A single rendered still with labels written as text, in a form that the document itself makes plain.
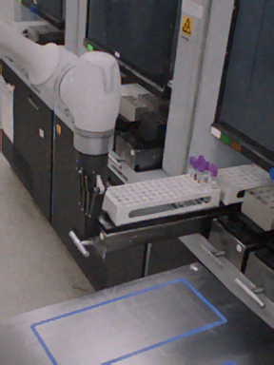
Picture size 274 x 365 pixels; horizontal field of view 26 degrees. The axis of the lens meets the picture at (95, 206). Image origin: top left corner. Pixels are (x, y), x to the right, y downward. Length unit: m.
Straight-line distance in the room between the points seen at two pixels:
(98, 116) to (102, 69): 0.10
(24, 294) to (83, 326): 1.39
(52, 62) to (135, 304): 0.56
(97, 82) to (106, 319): 0.48
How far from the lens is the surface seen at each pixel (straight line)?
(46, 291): 2.48
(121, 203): 1.39
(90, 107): 1.23
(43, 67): 1.32
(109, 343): 1.06
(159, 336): 1.09
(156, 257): 1.79
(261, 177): 1.61
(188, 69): 1.67
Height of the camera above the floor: 1.55
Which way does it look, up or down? 30 degrees down
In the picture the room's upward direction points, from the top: 4 degrees clockwise
